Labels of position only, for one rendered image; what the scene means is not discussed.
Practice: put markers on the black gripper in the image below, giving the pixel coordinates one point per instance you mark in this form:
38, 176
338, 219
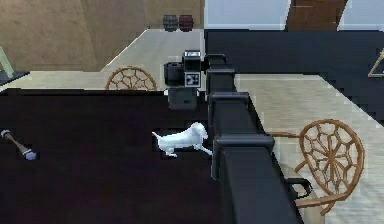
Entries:
176, 86

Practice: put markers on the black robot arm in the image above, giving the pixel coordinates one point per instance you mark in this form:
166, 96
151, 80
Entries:
246, 166

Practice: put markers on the dark dining table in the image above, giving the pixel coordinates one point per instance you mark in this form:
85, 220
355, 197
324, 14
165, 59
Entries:
100, 160

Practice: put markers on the brown wicker round-back chair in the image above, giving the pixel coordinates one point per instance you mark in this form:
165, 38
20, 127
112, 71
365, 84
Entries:
131, 80
330, 160

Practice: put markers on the white dog figurine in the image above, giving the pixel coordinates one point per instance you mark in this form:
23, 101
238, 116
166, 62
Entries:
181, 138

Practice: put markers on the grey barrel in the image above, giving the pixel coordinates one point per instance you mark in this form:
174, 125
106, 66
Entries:
170, 22

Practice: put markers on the dark red barrel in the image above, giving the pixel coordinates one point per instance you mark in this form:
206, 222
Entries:
186, 22

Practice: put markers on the brown wooden door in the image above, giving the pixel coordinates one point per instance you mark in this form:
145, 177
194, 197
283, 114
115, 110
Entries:
315, 15

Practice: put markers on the pale green frame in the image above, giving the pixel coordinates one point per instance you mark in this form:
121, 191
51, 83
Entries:
6, 65

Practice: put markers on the tan wooden frame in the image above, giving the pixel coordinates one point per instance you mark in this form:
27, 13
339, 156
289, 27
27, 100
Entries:
377, 66

